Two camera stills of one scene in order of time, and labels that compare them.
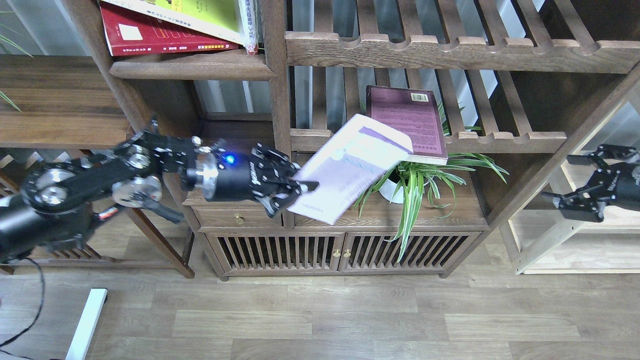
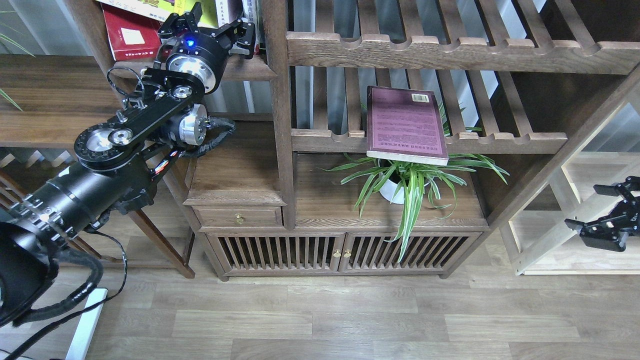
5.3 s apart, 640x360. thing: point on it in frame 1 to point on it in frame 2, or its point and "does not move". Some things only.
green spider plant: x=410 y=183 does not move
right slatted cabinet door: x=424 y=251 does not move
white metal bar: x=86 y=328 does not move
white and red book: x=248 y=16 does not move
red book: x=127 y=33 does not move
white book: x=350 y=167 to x=222 y=12
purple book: x=415 y=113 does not move
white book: x=220 y=19 does not move
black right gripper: x=612 y=184 to x=610 y=233
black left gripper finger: x=273 y=161 to x=176 y=23
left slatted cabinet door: x=278 y=253 does not move
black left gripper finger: x=273 y=200 to x=243 y=33
